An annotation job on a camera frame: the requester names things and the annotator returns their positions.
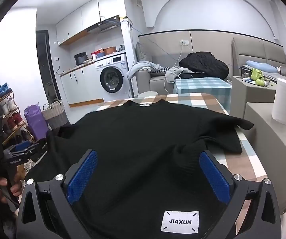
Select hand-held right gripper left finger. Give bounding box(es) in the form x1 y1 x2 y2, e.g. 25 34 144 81
16 149 98 239

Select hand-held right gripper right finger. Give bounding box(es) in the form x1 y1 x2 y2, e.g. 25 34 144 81
199 150 283 239

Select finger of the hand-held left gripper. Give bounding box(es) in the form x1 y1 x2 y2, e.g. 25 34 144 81
8 139 48 155

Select black knit sweater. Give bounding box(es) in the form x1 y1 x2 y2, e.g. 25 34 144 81
24 99 255 239

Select white clothes pile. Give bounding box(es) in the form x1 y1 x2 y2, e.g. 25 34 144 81
165 66 191 84

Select person's left hand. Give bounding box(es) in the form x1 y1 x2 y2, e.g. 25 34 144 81
0 177 24 205

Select purple bag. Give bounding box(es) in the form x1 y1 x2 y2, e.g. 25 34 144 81
24 103 49 140

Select shoe rack with shoes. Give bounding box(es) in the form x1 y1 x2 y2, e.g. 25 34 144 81
0 85 36 165

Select brown blue checked blanket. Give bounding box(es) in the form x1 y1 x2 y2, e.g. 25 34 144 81
97 92 269 215

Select woven basket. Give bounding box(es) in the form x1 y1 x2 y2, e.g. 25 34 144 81
42 100 69 130

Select grey ledge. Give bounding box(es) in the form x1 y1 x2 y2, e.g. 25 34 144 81
243 102 286 215

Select grey bedside table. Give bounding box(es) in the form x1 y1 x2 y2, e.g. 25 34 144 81
230 75 278 120

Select white base cabinet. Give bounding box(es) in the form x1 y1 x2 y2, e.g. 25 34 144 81
59 61 104 105

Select dark door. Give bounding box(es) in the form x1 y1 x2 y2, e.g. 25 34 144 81
36 30 60 102

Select teal checked cloth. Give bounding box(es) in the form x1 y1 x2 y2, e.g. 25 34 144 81
173 77 232 115

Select white washing machine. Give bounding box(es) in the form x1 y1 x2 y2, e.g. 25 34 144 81
95 53 131 100

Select white paper towel roll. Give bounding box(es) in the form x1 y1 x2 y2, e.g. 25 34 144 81
271 78 286 125

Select white round stool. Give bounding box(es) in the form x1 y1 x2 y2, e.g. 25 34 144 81
137 91 158 99

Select black cooking pot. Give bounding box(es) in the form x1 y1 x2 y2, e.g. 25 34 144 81
73 52 88 66

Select green toy figure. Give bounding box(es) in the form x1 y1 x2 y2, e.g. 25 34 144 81
250 67 267 86

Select black jacket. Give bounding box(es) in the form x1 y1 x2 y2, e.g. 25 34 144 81
179 51 229 80

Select black white checkered cloth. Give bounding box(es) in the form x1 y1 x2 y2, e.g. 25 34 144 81
150 66 171 74

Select blue pillow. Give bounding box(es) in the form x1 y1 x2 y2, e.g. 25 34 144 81
246 60 278 74

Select grey upholstered bed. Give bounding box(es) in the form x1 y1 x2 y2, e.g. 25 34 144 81
233 37 286 80

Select grey sofa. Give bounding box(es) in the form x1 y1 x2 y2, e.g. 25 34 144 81
134 30 234 98

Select white upper cabinets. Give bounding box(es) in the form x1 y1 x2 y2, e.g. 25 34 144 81
55 0 117 46

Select range hood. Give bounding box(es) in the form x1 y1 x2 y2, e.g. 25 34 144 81
87 16 121 33

